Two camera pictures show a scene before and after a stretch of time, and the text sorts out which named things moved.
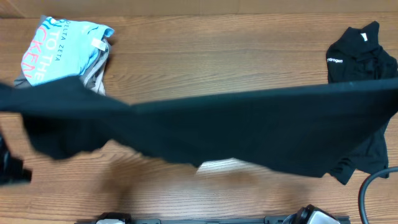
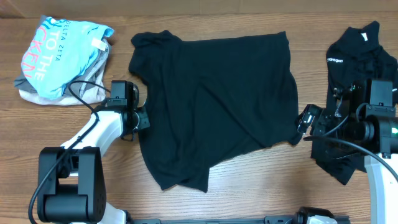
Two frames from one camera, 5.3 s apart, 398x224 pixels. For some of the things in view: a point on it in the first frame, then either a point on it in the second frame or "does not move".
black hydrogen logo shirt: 357,56 does not move
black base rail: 272,220 does not move
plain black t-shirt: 305,132 -> 210,101
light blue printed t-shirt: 62,49 does not move
